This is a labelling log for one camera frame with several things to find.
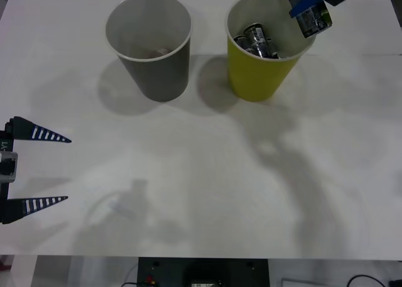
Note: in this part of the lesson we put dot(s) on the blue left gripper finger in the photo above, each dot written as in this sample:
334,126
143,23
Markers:
15,210
25,130

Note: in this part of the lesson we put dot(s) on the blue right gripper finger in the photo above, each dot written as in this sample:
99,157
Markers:
309,2

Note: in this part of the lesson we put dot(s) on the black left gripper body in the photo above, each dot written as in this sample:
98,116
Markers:
6,142

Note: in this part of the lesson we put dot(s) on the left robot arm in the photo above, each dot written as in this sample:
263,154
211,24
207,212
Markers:
7,166

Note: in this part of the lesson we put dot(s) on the yellow-green plastic bin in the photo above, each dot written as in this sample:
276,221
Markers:
257,79

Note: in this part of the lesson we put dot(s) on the grey plastic bin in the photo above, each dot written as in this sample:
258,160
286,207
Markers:
163,76

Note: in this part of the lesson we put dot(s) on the black robot torso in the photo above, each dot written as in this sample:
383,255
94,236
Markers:
176,272

